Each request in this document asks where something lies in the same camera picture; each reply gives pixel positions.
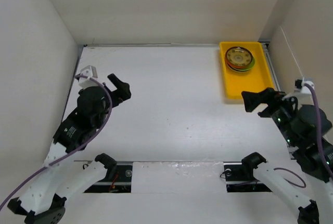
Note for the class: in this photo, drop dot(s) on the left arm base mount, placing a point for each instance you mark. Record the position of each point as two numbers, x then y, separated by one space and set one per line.
119 181

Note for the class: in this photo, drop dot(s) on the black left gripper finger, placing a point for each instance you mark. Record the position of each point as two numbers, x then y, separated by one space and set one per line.
120 98
121 87

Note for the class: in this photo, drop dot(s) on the yellow patterned plate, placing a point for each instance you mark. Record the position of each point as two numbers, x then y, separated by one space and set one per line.
234 66
239 57

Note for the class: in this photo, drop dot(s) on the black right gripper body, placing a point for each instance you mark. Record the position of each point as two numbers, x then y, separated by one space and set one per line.
282 112

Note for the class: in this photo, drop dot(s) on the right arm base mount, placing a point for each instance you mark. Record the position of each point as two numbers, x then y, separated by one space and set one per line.
238 181

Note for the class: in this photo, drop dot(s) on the black plate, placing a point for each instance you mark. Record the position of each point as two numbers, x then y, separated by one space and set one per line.
238 72

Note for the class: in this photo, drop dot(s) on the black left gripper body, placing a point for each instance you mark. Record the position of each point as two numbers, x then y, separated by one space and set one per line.
100 122

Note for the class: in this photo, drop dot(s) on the orange plate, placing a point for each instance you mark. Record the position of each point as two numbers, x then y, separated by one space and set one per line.
237 69

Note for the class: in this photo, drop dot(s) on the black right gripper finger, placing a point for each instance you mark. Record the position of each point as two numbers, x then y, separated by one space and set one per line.
253 99
267 112

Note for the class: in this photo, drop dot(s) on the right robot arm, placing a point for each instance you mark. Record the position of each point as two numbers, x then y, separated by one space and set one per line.
310 202

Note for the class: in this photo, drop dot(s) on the yellow plastic bin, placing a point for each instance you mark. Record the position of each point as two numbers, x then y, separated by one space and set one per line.
258 79

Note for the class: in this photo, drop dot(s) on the green plate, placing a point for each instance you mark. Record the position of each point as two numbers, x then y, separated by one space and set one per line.
249 67

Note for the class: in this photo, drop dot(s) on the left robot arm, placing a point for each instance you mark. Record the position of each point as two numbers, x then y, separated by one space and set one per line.
42 197

